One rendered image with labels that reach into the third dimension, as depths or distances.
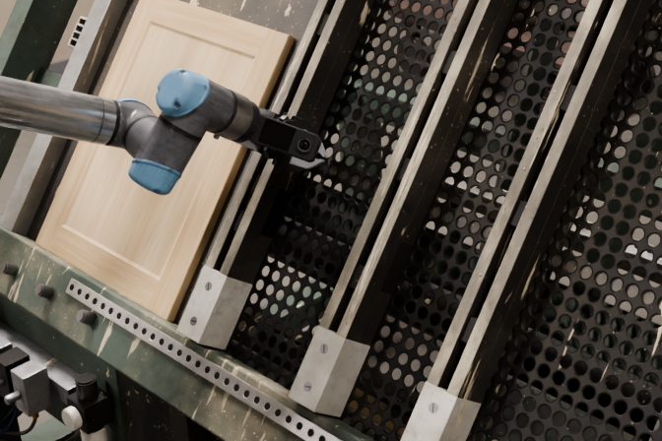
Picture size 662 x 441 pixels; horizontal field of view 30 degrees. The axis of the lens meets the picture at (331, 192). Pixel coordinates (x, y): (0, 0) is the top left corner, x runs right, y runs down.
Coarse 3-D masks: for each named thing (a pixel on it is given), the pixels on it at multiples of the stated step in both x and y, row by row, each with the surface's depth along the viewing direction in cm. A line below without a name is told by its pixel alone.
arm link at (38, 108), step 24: (0, 96) 185; (24, 96) 187; (48, 96) 190; (72, 96) 192; (96, 96) 196; (0, 120) 187; (24, 120) 188; (48, 120) 190; (72, 120) 192; (96, 120) 194; (120, 120) 196; (120, 144) 198
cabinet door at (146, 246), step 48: (144, 0) 252; (144, 48) 249; (192, 48) 240; (240, 48) 231; (288, 48) 226; (144, 96) 245; (96, 144) 249; (96, 192) 246; (144, 192) 237; (192, 192) 230; (48, 240) 250; (96, 240) 242; (144, 240) 234; (192, 240) 226; (144, 288) 230
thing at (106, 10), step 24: (96, 0) 258; (120, 0) 257; (96, 24) 256; (96, 48) 256; (72, 72) 257; (96, 72) 258; (48, 144) 255; (24, 168) 258; (48, 168) 257; (24, 192) 256; (24, 216) 256
